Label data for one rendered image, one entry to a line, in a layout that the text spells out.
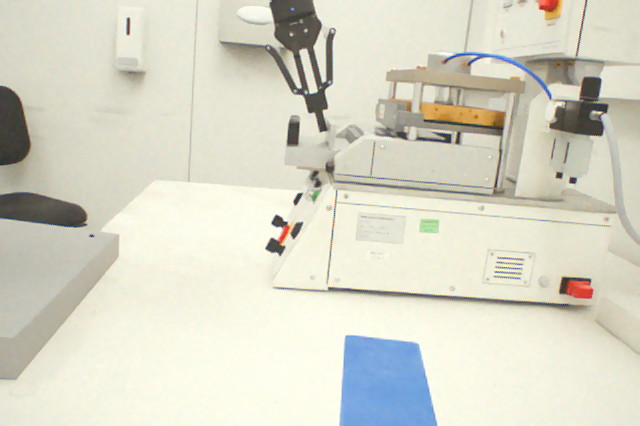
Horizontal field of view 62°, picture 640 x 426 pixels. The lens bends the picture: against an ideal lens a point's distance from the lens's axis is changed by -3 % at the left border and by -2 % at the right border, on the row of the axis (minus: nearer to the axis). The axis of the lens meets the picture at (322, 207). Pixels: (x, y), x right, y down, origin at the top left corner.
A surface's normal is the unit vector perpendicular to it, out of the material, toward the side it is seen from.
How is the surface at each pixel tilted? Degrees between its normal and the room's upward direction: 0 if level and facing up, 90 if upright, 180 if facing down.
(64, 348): 0
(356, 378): 0
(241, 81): 90
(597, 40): 90
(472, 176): 90
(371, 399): 0
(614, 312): 90
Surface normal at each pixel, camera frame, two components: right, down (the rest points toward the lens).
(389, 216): 0.04, 0.23
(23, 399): 0.10, -0.97
